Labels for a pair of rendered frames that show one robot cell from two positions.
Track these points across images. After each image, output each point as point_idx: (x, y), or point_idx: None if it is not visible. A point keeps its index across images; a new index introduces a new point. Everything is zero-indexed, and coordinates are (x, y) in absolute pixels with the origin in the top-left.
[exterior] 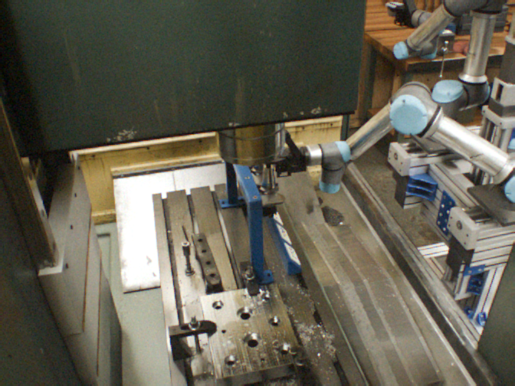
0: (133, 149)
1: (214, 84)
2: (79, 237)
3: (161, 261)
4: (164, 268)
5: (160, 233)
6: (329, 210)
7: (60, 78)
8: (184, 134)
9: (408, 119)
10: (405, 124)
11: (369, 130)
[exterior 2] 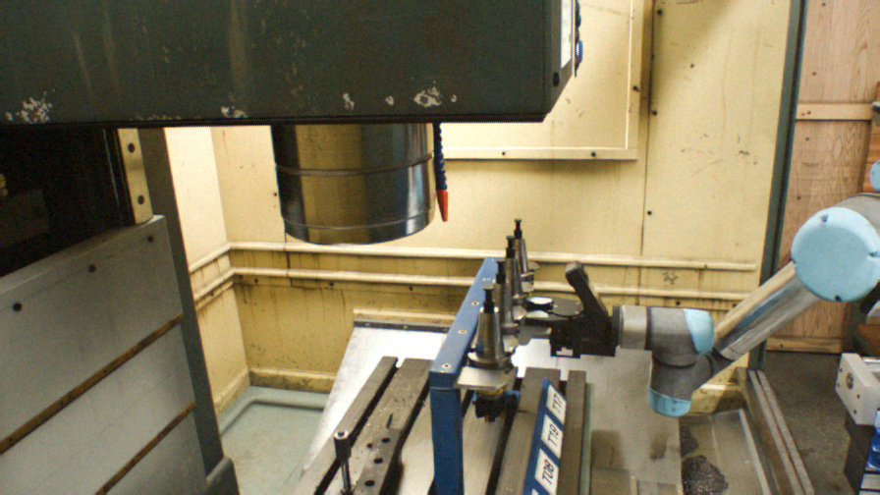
0: (389, 286)
1: (184, 5)
2: (59, 338)
3: (318, 460)
4: (313, 472)
5: (350, 416)
6: (702, 465)
7: None
8: (137, 124)
9: (834, 260)
10: (826, 273)
11: (764, 298)
